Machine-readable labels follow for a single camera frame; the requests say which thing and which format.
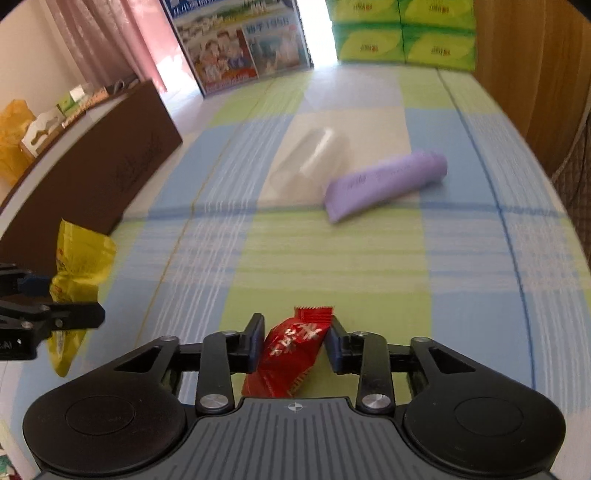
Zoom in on checked cloth covered desktop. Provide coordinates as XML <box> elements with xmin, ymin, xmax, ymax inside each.
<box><xmin>0</xmin><ymin>62</ymin><xmax>591</xmax><ymax>462</ymax></box>

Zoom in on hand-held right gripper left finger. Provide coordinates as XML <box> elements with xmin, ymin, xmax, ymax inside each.
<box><xmin>113</xmin><ymin>314</ymin><xmax>266</xmax><ymax>415</ymax></box>

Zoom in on pink card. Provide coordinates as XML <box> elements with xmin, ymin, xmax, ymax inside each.
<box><xmin>62</xmin><ymin>85</ymin><xmax>112</xmax><ymax>127</ymax></box>

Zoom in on purple tube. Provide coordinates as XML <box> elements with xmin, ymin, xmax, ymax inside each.
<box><xmin>323</xmin><ymin>148</ymin><xmax>448</xmax><ymax>225</ymax></box>

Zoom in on red snack packet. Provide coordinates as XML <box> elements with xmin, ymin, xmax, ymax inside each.
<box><xmin>241</xmin><ymin>306</ymin><xmax>334</xmax><ymax>398</ymax></box>

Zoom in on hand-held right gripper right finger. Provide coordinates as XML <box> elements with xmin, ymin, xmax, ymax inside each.
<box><xmin>324</xmin><ymin>318</ymin><xmax>478</xmax><ymax>415</ymax></box>

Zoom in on quilted chair cover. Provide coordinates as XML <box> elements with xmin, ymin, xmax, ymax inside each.
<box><xmin>549</xmin><ymin>97</ymin><xmax>591</xmax><ymax>232</ymax></box>

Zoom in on brown storage box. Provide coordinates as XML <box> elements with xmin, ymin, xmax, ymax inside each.
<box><xmin>0</xmin><ymin>79</ymin><xmax>184</xmax><ymax>273</ymax></box>

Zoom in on stack of green tissue packs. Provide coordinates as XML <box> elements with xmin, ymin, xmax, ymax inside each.
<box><xmin>325</xmin><ymin>0</ymin><xmax>477</xmax><ymax>72</ymax></box>

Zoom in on yellow snack packet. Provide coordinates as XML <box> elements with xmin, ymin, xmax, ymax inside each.
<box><xmin>48</xmin><ymin>219</ymin><xmax>117</xmax><ymax>378</ymax></box>

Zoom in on pink curtain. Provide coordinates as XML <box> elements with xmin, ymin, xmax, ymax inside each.
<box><xmin>44</xmin><ymin>0</ymin><xmax>199</xmax><ymax>93</ymax></box>

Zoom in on wooden wardrobe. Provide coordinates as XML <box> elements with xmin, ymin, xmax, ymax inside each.
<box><xmin>471</xmin><ymin>0</ymin><xmax>591</xmax><ymax>176</ymax></box>

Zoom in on clear plastic cup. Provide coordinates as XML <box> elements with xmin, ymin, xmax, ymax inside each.
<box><xmin>268</xmin><ymin>127</ymin><xmax>347</xmax><ymax>206</ymax></box>

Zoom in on black bag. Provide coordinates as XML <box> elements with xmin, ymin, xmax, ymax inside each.
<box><xmin>104</xmin><ymin>76</ymin><xmax>139</xmax><ymax>95</ymax></box>

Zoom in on small green box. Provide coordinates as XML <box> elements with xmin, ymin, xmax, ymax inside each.
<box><xmin>55</xmin><ymin>88</ymin><xmax>90</xmax><ymax>116</ymax></box>

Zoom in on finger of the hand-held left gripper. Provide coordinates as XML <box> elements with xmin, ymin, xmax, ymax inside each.
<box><xmin>0</xmin><ymin>263</ymin><xmax>52</xmax><ymax>298</ymax></box>
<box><xmin>0</xmin><ymin>299</ymin><xmax>106</xmax><ymax>341</ymax></box>

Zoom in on blue printed milk carton box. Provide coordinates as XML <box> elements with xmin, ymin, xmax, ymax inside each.
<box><xmin>161</xmin><ymin>0</ymin><xmax>312</xmax><ymax>97</ymax></box>

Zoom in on yellow plastic bag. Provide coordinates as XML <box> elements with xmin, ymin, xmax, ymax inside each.
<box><xmin>0</xmin><ymin>99</ymin><xmax>35</xmax><ymax>188</ymax></box>

